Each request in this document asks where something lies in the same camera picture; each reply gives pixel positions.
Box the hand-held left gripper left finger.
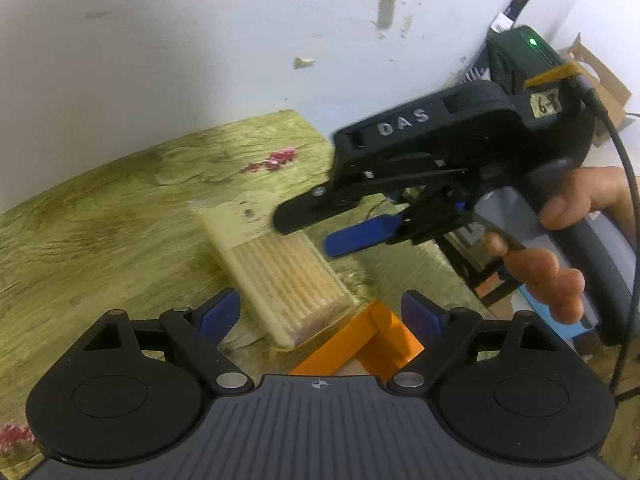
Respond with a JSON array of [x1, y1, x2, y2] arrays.
[[65, 287, 256, 396]]

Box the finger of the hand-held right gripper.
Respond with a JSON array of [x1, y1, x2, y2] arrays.
[[272, 167, 471, 237], [322, 187, 476, 259]]

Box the cardboard box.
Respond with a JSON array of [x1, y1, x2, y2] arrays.
[[557, 32, 633, 148]]

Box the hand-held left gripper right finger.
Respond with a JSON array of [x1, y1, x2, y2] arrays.
[[387, 290, 576, 396]]

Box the black metal frame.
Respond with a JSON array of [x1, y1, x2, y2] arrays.
[[435, 220, 526, 308]]

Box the orange gift box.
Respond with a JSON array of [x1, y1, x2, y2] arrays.
[[290, 301, 426, 378]]

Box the person's right hand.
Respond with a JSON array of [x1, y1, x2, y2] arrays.
[[484, 165, 640, 326]]

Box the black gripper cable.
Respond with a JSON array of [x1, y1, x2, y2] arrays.
[[575, 77, 640, 411]]

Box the cream cracker packet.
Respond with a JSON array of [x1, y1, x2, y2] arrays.
[[192, 200, 361, 352]]

